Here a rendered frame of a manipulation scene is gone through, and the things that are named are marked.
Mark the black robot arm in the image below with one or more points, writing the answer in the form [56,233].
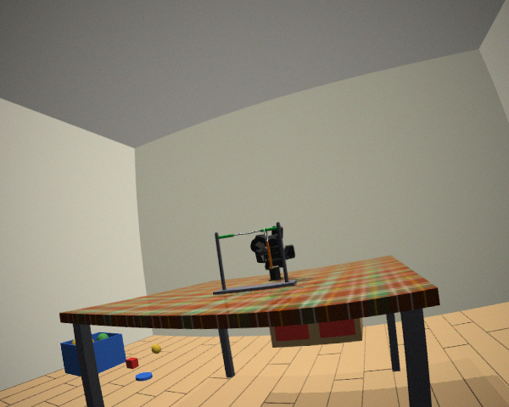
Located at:
[259,243]

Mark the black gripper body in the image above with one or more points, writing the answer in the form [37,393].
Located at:
[275,252]

